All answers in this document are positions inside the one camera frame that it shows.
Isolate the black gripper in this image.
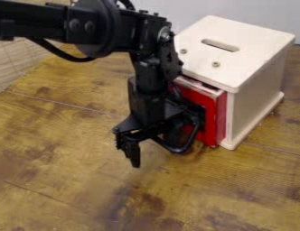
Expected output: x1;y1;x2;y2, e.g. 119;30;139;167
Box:
112;78;205;168

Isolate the black metal drawer handle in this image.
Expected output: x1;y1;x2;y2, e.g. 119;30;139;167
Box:
152;113;201;154

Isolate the red drawer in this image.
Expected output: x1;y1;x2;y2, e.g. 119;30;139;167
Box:
174;76;227;147

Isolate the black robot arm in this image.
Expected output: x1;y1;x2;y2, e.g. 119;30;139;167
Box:
0;0;206;168

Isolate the white wooden box cabinet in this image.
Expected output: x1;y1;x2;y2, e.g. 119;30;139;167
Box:
175;15;294;150

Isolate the woven mat at left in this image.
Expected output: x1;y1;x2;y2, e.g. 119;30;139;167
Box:
0;38;50;91

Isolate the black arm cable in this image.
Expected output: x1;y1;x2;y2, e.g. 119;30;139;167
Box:
31;37;96;63

